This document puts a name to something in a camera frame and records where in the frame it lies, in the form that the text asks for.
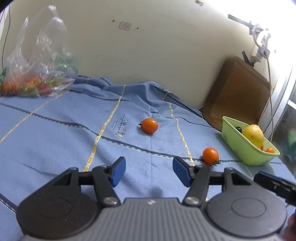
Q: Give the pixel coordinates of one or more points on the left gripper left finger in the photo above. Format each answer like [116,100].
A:
[68,204]

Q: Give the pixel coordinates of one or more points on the brown seat cushion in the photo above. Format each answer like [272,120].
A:
[239,92]

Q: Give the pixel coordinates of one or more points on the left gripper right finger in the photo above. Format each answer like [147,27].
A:
[233,203]

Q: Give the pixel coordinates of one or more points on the white power strip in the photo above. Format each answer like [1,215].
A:
[260,37]

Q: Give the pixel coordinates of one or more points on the yellow lemon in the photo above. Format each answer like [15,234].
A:
[254,134]

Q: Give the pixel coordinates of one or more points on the orange tomato front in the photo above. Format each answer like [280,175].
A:
[210,156]

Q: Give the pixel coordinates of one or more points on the clear plastic fruit bag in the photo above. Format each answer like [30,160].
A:
[42,63]

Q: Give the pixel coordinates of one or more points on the orange tomato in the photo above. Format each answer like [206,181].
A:
[149,125]
[210,156]
[270,150]

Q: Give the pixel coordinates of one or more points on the window frame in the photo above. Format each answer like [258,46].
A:
[280,98]

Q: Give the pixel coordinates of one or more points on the green plastic basket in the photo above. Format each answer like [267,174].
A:
[247,152]

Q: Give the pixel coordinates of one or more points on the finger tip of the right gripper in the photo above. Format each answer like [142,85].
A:
[281,187]

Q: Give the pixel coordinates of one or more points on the blue patterned blanket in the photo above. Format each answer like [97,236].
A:
[93,124]

